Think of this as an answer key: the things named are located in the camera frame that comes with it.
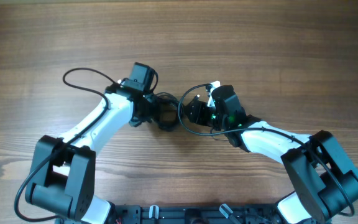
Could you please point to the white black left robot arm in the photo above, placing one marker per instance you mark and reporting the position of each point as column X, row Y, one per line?
column 62, row 173

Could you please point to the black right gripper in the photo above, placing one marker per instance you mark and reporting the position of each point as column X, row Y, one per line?
column 199, row 116

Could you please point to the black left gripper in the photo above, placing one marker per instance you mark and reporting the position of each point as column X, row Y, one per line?
column 155, row 109

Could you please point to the black aluminium base frame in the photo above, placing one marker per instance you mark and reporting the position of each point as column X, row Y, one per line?
column 248, row 214

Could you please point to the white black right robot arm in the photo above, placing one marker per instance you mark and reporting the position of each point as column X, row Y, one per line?
column 324, row 179

